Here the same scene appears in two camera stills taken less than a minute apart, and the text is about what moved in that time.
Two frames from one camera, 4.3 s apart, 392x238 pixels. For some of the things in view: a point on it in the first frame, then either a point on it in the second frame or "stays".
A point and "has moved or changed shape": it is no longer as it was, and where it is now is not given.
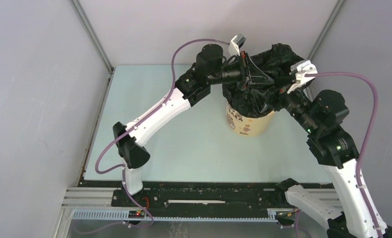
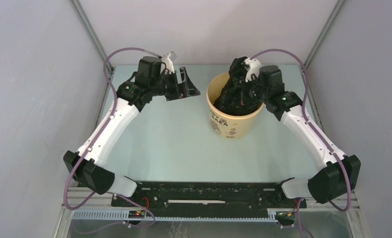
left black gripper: (244, 63) -> (188, 89)
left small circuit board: (136, 214) stays
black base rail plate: (204, 195) stays
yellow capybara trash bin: (247, 127) has moved or changed shape
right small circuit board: (286, 214) stays
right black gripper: (282, 94) -> (242, 87)
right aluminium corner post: (339, 4) stays
